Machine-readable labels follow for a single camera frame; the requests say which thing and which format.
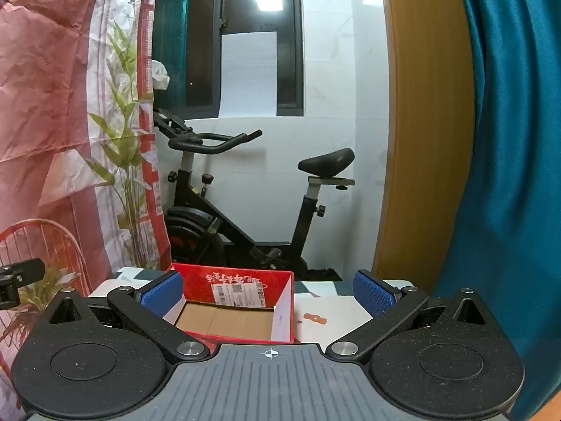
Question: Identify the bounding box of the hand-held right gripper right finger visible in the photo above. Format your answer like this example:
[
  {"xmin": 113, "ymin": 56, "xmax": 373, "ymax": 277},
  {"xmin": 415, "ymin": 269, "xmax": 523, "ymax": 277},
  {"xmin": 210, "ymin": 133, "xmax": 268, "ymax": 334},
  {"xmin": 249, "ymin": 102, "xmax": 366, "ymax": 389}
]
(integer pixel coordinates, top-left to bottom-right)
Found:
[{"xmin": 326, "ymin": 270, "xmax": 509, "ymax": 362}]

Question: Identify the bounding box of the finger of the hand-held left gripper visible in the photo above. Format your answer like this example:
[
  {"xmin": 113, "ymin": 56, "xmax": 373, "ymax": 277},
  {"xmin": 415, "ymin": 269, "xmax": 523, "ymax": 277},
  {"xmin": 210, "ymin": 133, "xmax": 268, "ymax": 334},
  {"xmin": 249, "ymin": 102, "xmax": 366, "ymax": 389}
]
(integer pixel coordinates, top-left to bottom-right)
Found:
[{"xmin": 0, "ymin": 259, "xmax": 46, "ymax": 310}]

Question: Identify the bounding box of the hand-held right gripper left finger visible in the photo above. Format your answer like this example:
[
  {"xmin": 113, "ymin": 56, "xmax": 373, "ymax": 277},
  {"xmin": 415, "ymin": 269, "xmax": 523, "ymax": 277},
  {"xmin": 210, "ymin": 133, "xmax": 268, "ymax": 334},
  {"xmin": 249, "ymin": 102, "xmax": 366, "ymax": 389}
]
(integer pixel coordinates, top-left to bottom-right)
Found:
[{"xmin": 31, "ymin": 271, "xmax": 212, "ymax": 365}]

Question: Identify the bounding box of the red cardboard box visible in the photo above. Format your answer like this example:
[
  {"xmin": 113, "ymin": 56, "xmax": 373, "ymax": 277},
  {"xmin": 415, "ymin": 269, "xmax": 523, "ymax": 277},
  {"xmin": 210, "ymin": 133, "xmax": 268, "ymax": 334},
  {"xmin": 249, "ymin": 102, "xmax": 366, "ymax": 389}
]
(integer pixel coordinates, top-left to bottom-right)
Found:
[{"xmin": 162, "ymin": 263, "xmax": 295, "ymax": 345}]

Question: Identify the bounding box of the black exercise bike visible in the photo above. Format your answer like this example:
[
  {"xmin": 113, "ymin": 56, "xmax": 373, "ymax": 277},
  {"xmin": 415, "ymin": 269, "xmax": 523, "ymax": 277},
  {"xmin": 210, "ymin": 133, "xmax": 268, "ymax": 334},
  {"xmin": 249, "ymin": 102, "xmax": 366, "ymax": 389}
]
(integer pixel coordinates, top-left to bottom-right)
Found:
[{"xmin": 153, "ymin": 107, "xmax": 356, "ymax": 281}]

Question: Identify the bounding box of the pink printed curtain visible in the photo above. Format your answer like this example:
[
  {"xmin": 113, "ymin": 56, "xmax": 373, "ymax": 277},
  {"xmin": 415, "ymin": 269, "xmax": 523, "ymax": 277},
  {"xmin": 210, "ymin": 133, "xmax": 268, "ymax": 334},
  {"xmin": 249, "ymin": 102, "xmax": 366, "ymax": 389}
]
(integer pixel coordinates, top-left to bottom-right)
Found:
[{"xmin": 0, "ymin": 0, "xmax": 173, "ymax": 421}]

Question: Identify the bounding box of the wooden door panel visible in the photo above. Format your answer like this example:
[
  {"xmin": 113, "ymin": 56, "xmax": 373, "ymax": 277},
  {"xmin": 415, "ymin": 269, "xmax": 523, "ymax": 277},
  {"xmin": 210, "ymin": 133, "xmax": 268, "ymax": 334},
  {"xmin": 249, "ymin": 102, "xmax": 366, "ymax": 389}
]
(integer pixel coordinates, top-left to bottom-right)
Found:
[{"xmin": 372, "ymin": 0, "xmax": 478, "ymax": 294}]

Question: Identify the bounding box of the teal curtain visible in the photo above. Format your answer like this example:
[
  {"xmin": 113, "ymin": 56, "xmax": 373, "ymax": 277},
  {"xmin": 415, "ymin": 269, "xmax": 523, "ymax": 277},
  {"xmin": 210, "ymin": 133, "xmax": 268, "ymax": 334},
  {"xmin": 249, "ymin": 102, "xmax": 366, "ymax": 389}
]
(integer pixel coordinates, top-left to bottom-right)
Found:
[{"xmin": 432, "ymin": 0, "xmax": 561, "ymax": 421}]

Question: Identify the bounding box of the white plastic bag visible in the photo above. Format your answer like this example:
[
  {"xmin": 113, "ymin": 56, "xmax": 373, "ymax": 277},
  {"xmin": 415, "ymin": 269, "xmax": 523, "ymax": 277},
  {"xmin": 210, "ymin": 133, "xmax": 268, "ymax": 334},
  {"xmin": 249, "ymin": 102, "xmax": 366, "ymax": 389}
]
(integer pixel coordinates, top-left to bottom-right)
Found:
[{"xmin": 151, "ymin": 59, "xmax": 171, "ymax": 91}]

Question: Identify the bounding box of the white paper sheet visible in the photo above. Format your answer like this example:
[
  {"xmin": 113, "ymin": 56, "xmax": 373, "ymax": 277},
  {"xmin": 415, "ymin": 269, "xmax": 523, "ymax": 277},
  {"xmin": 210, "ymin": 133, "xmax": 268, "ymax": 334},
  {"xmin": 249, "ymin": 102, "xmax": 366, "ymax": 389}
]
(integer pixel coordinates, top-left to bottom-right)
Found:
[{"xmin": 219, "ymin": 31, "xmax": 278, "ymax": 118}]

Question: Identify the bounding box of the dark framed window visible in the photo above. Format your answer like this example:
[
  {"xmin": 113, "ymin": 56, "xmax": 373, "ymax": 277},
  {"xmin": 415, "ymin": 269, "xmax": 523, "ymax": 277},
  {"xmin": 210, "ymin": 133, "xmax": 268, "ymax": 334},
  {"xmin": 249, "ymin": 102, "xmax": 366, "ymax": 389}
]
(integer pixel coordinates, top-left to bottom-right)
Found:
[{"xmin": 151, "ymin": 0, "xmax": 305, "ymax": 119}]

